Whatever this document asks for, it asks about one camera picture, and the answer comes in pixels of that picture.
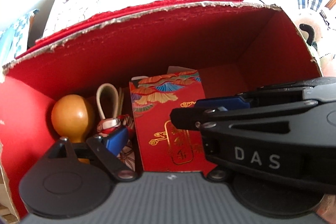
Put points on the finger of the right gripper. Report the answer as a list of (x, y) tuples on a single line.
[(253, 119), (270, 99)]

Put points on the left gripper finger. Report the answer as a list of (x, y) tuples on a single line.
[(106, 150)]

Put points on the beige belt with patterned scarf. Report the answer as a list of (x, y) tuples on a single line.
[(109, 101)]

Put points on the red gold gift box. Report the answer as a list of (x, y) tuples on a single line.
[(162, 147)]

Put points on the brown wooden gourd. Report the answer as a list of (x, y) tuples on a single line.
[(73, 116)]

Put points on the person's right hand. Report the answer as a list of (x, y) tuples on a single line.
[(326, 208)]

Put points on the large red cardboard box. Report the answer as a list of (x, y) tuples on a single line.
[(235, 46)]

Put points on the plush toy with plaid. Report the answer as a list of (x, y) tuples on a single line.
[(318, 30)]

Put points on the pile of clothes and bags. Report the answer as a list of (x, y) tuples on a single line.
[(14, 39)]

